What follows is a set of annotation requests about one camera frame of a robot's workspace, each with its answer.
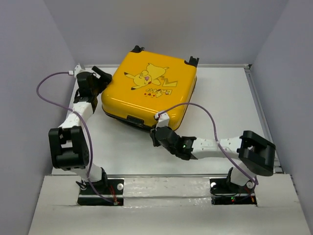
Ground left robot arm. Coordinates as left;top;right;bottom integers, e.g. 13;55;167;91
48;66;112;194

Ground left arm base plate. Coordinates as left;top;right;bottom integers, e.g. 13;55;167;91
76;178;124;206

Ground yellow hard-shell suitcase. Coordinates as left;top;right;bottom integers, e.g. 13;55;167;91
101;46;199;130

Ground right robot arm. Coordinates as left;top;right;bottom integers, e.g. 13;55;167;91
150;126;276;192

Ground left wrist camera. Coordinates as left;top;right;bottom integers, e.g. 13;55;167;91
67;64;86;77

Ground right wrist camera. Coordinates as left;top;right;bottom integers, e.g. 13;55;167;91
154;111;170;129

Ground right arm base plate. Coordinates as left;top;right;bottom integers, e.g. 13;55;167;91
210;178;257;205

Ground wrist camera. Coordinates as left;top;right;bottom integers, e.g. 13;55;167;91
67;64;86;77
154;111;170;129

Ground silver front rail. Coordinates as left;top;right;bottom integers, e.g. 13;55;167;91
50;173;289;178

